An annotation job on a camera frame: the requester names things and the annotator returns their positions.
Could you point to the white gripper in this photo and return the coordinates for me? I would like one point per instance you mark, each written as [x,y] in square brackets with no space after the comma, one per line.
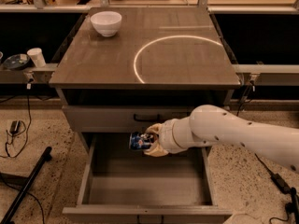
[165,137]

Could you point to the blue pepsi can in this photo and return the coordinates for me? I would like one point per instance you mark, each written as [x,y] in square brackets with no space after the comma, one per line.
[141,141]

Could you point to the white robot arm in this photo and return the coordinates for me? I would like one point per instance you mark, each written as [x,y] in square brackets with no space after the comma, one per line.
[209,125]

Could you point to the open middle drawer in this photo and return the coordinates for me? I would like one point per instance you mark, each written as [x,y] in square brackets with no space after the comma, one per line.
[121,186]

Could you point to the grey drawer cabinet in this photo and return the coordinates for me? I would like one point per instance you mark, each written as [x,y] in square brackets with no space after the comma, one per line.
[161,56]

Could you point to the closed top drawer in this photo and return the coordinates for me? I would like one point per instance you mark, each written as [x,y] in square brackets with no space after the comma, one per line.
[118,119]

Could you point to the black tripod leg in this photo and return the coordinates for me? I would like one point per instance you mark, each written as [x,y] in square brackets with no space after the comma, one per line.
[7,219]

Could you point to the white ceramic bowl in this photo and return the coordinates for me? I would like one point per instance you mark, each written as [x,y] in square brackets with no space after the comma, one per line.
[106,23]

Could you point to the black right power adapter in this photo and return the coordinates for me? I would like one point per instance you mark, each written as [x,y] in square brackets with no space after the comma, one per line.
[280,183]

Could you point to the black power adapter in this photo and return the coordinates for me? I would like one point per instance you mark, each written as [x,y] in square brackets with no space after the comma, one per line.
[14,127]
[280,183]

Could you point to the grey right side shelf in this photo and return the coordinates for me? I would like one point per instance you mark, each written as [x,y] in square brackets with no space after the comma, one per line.
[268,74]

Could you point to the grey shelf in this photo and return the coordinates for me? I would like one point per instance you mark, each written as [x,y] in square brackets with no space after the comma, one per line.
[35,75]
[268,74]

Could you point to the grey left side shelf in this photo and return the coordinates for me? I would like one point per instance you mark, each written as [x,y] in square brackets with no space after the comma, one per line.
[35,75]

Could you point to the black left power adapter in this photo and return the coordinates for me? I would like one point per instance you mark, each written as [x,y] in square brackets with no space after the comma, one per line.
[14,127]

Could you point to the white paper cup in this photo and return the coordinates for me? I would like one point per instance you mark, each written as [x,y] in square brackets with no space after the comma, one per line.
[37,57]

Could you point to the dark blue plate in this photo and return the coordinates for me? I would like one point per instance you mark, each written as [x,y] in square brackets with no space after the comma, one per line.
[16,62]

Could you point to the black drawer handle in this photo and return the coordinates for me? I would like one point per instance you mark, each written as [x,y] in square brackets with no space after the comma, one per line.
[146,118]

